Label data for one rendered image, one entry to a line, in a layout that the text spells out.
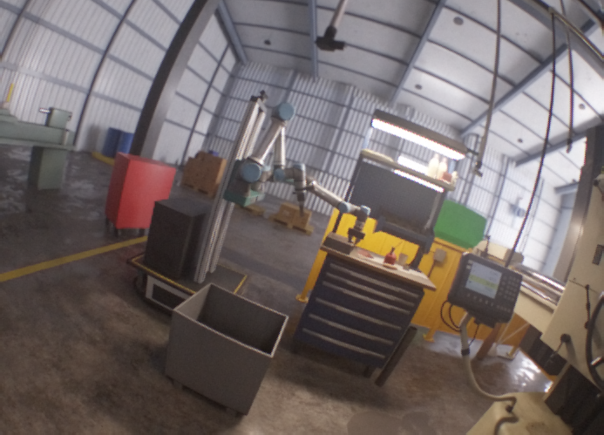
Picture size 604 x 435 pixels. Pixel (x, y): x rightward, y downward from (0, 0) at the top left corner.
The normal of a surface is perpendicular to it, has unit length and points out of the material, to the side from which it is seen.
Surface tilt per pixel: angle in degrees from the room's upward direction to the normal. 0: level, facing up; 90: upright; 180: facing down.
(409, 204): 90
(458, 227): 84
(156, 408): 0
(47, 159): 90
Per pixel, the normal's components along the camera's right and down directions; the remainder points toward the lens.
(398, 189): -0.18, 0.04
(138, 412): 0.33, -0.94
